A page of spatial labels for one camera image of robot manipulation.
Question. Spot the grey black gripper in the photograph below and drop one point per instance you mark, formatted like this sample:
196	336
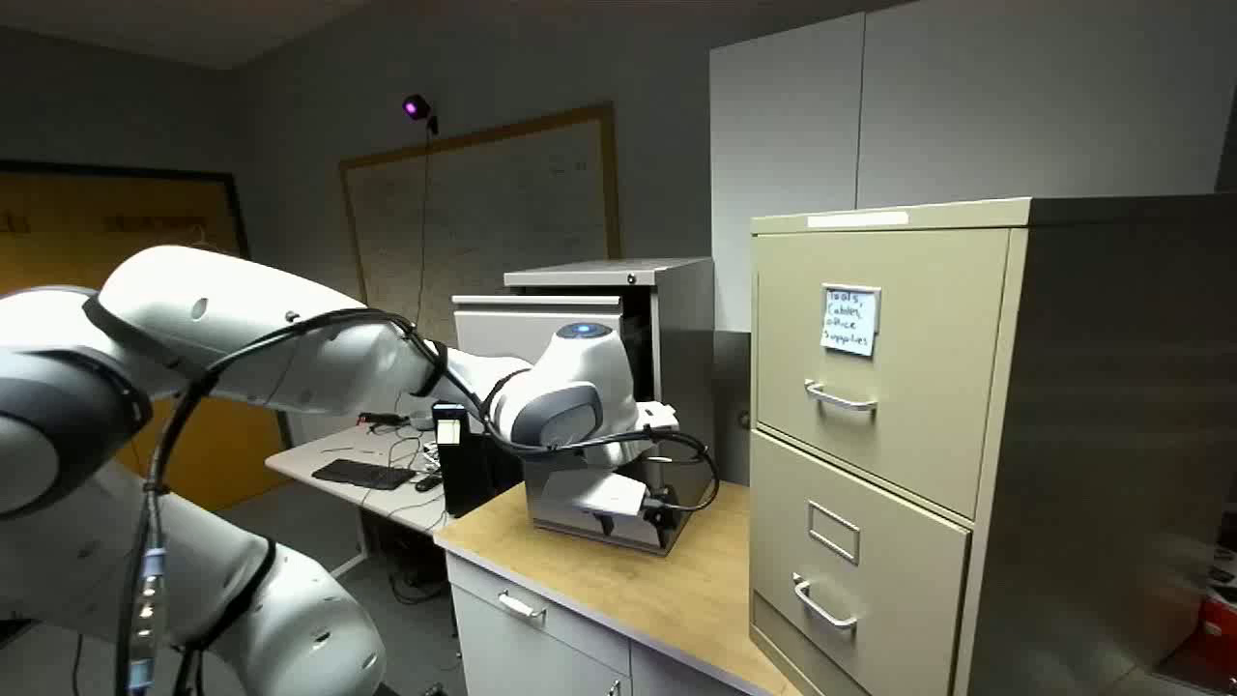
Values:
634	488

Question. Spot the grey cabinet drawer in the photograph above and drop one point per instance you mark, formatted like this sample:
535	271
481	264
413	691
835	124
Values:
535	325

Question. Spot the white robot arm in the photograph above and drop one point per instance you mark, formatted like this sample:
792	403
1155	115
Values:
119	555

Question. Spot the dark grey small cabinet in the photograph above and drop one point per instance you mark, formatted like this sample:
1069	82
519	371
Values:
671	335

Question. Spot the wood-top white cabinet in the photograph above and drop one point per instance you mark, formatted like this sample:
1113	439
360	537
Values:
691	604

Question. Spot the beige cabinet bottom drawer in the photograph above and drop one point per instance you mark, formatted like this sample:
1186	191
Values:
851	589

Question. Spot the beige cabinet drawer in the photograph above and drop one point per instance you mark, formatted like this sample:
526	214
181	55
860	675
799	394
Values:
919	406
851	589

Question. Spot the beige cabinet top drawer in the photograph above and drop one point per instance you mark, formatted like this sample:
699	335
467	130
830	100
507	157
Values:
919	406

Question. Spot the beige two-drawer filing cabinet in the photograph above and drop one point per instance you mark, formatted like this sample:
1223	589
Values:
1113	434

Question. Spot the light wooden desk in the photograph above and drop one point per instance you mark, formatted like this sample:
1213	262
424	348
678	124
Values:
417	505

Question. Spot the white paper label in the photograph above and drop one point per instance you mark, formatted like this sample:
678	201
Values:
851	320

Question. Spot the black keyboard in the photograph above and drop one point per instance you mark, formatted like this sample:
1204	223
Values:
360	474

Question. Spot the wood-framed whiteboard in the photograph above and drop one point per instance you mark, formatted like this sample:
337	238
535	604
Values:
458	214

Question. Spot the red object at right edge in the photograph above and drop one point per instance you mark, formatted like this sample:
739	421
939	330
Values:
1216	637

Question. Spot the black camera with purple light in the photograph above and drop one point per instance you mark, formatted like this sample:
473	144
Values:
421	110

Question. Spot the tall white wall cabinet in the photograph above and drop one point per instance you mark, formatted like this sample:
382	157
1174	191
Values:
963	99

